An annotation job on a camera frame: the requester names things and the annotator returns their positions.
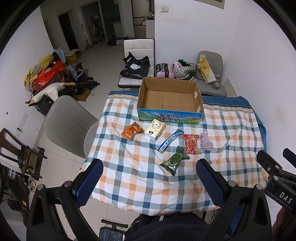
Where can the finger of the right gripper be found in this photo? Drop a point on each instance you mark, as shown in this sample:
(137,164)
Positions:
(289,156)
(271,166)

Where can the wall light switch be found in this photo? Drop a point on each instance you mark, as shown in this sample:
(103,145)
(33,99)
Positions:
(164,9)

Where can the yellow paper bag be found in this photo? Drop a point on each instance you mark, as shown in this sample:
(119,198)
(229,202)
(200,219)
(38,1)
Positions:
(206,70)

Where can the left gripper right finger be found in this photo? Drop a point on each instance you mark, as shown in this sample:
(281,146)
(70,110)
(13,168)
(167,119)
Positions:
(207,175)

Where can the pink suitcase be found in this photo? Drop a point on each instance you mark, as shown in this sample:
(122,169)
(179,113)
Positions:
(164,70)

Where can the grey chair near table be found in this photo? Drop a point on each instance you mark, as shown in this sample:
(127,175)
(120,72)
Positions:
(70,126)

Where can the picture frame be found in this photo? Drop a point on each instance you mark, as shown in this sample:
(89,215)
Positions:
(217,3)

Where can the red snack packet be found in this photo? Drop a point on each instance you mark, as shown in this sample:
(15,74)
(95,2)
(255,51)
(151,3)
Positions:
(191,144)

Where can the white padded chair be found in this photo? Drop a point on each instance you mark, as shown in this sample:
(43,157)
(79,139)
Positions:
(140,48)

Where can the green snack packet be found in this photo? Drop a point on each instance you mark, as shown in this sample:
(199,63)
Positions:
(173,162)

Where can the plaid checkered tablecloth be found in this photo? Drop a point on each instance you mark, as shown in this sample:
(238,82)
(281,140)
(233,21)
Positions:
(133,178)

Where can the orange snack packet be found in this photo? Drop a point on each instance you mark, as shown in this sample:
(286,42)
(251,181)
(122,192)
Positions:
(131,131)

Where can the yellow tissue pack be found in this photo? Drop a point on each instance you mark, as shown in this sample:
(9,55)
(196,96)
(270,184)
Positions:
(154,129)

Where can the patterned tote bag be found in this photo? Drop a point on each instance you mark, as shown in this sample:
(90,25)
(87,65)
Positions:
(186,72)

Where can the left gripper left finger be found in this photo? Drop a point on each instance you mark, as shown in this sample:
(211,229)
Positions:
(86,181)

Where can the yellow cloth pile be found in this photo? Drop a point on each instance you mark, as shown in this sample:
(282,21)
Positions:
(34,72)

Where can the blue long snack stick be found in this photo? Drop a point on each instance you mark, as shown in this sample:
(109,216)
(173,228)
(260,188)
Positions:
(161,148)

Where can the white goose plush toy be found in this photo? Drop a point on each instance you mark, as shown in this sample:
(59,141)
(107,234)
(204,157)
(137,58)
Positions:
(51,91)

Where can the grey chair by wall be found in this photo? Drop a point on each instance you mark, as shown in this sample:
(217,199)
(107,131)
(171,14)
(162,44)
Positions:
(215,60)

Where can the tape roll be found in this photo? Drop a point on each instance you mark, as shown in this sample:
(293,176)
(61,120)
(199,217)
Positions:
(216,85)

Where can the wooden chair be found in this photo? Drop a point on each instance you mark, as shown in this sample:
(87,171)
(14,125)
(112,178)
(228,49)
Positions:
(23,154)

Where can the red plastic bag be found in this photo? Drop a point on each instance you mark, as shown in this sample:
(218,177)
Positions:
(45,77)

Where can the small cardboard box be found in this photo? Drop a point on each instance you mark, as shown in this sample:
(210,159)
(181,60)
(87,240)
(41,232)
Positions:
(81,95)

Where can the cardboard milk box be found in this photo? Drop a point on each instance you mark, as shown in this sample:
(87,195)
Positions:
(170,100)

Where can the purple knotted towel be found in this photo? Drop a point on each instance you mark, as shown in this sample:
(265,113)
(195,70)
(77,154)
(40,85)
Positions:
(205,143)

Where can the black plastic bag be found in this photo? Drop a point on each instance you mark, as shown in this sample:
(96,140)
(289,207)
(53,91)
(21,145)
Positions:
(135,68)

